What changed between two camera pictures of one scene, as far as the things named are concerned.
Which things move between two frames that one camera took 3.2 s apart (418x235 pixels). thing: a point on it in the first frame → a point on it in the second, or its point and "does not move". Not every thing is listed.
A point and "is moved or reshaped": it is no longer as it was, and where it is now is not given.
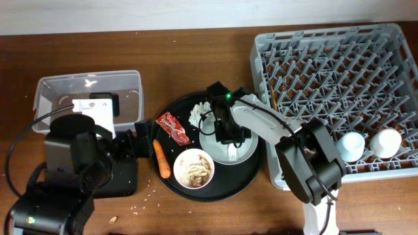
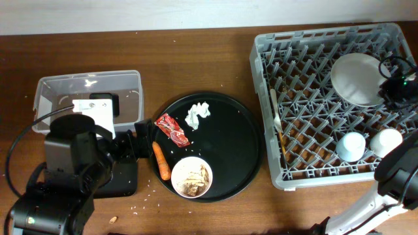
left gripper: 144,149 does not move
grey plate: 219,151 → 357,78
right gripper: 221,135 → 386,89
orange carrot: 164,166 does not move
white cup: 386,143 does not move
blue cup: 351,147 does not move
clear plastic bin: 55,93 does not move
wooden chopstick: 275,106 is moved or reshaped
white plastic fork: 232,151 → 276,115
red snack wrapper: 174,128 does not move
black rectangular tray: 124,181 does not move
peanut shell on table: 113,220 does not move
